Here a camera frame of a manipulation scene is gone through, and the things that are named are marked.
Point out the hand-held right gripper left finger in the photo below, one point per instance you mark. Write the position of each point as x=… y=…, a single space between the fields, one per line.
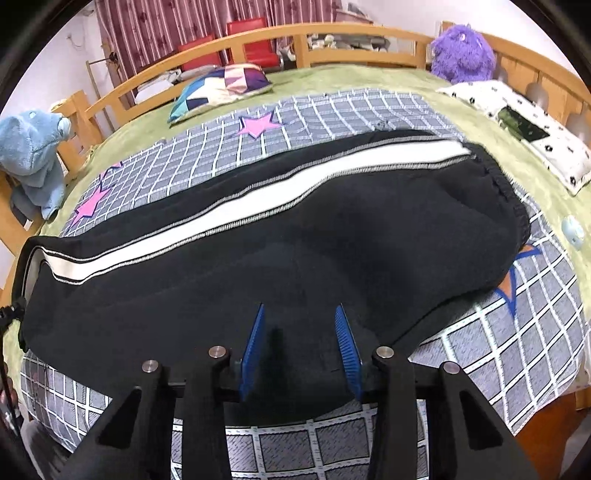
x=253 y=350

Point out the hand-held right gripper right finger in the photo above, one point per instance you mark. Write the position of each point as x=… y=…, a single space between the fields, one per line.
x=348 y=350

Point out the black pants with white stripe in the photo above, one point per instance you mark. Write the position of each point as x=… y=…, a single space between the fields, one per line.
x=323 y=230

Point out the grey checked blanket with stars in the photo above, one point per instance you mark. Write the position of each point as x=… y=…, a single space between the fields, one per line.
x=508 y=346

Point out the blue plush toy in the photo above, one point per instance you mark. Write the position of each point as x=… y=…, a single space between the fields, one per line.
x=32 y=152

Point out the wooden clothes rack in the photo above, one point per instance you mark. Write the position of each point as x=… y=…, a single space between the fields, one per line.
x=94 y=83

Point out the small pale blue round toy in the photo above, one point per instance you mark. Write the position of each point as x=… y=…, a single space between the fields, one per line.
x=572 y=230

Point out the colourful geometric pillow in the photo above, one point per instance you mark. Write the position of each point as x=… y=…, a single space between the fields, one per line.
x=221 y=87

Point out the green bed sheet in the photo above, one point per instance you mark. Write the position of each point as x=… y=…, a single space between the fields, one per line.
x=351 y=78

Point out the white folded bedding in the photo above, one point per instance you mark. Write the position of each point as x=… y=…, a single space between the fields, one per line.
x=154 y=85

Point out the white flower-print pillow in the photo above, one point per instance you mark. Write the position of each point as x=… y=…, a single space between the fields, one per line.
x=554 y=157

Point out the dark green flat packet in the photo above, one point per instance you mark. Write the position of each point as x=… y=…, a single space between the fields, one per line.
x=524 y=122

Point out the red chair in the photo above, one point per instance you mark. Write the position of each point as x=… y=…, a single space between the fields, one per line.
x=251 y=41
x=201 y=53

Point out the purple plush toy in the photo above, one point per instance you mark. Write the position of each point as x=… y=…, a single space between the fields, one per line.
x=461 y=50

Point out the maroon striped curtain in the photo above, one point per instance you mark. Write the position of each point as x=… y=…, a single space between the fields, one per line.
x=152 y=27

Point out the wooden bed frame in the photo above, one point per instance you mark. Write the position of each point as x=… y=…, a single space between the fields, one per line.
x=369 y=33

